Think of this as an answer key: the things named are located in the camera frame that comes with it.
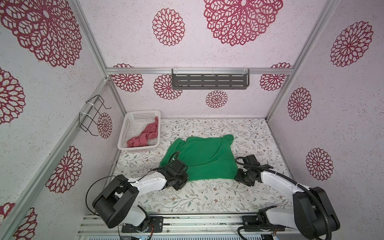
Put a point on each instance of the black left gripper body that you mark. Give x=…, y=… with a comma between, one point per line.
x=180, y=180

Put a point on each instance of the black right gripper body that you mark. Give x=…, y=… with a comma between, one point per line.
x=243, y=176

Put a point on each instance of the green tank top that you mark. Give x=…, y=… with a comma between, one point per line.
x=206, y=158

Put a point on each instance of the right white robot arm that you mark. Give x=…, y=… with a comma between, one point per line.
x=312, y=215

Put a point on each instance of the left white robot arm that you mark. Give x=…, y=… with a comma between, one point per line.
x=117, y=203

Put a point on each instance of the pink tank top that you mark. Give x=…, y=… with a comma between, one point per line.
x=149, y=133

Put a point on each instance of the white plastic laundry basket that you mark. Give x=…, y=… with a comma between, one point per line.
x=134, y=123

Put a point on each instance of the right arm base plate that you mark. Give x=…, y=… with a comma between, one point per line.
x=259, y=223

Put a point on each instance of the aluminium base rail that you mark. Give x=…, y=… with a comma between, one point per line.
x=174, y=224

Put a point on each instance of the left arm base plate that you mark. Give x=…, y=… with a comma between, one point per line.
x=151, y=224

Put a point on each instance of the dark grey wall shelf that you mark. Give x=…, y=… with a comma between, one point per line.
x=210, y=81

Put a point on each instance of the black wire wall rack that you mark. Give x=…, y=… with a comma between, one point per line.
x=88, y=118

